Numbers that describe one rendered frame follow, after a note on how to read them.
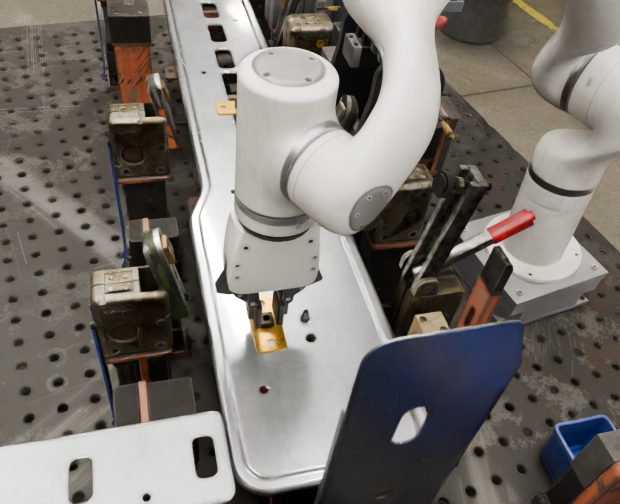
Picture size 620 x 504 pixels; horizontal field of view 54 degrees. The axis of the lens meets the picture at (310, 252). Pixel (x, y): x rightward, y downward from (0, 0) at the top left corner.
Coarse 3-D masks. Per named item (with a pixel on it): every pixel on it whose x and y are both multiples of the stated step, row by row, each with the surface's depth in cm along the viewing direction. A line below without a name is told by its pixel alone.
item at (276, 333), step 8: (264, 296) 77; (272, 296) 77; (264, 312) 74; (272, 312) 75; (264, 320) 73; (272, 320) 73; (264, 328) 74; (272, 328) 74; (280, 328) 74; (256, 336) 73; (264, 336) 73; (272, 336) 73; (280, 336) 73; (256, 344) 72; (264, 344) 72; (280, 344) 72; (264, 352) 71
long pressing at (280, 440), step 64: (192, 0) 132; (192, 64) 114; (192, 128) 101; (320, 256) 83; (320, 320) 76; (384, 320) 76; (256, 384) 68; (320, 384) 69; (256, 448) 63; (320, 448) 64
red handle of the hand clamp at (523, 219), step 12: (516, 216) 72; (528, 216) 71; (492, 228) 72; (504, 228) 72; (516, 228) 71; (468, 240) 73; (480, 240) 72; (492, 240) 72; (456, 252) 73; (468, 252) 73; (420, 264) 74; (444, 264) 73
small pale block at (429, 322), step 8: (432, 312) 70; (440, 312) 70; (416, 320) 69; (424, 320) 70; (432, 320) 69; (440, 320) 70; (416, 328) 70; (424, 328) 68; (432, 328) 69; (440, 328) 69; (448, 328) 69
